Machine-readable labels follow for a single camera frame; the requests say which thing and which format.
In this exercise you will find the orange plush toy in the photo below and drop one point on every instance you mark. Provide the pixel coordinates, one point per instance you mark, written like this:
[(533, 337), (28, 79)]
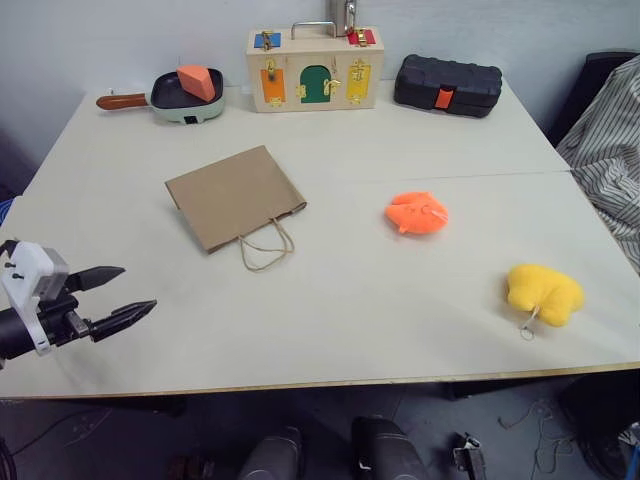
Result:
[(416, 214)]

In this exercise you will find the dark rounded robot foot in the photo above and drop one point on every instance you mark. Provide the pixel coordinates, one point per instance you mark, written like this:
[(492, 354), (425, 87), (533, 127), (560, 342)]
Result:
[(272, 457), (382, 450)]

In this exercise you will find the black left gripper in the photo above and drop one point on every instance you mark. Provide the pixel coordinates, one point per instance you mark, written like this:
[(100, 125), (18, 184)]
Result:
[(56, 315)]

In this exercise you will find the black chair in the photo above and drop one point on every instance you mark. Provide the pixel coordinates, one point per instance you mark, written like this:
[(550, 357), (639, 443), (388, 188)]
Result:
[(582, 92)]

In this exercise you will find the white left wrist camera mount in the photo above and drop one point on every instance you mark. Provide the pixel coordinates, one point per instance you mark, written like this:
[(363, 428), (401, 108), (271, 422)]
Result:
[(27, 287)]

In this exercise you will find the yellow plush toy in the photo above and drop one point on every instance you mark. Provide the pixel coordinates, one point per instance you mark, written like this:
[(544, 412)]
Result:
[(545, 295)]

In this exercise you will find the black plastic tool case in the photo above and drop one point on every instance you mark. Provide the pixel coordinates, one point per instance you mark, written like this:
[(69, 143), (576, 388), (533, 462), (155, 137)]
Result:
[(447, 86)]

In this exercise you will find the small metal clamp on floor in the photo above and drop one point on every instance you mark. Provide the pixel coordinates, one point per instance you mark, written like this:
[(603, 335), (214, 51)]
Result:
[(467, 452)]

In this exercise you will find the striped cloth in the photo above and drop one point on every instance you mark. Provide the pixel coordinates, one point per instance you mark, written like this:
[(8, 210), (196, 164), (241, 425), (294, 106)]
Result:
[(607, 150)]

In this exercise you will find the orange foam wedge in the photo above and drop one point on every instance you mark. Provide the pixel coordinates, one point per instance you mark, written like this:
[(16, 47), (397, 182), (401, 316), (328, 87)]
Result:
[(196, 82)]

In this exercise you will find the brown paper bag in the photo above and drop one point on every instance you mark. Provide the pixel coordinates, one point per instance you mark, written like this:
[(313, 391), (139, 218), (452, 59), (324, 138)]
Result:
[(235, 200)]

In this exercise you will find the wooden latch lock box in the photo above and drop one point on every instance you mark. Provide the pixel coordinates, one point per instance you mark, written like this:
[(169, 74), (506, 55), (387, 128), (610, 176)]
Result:
[(312, 70)]

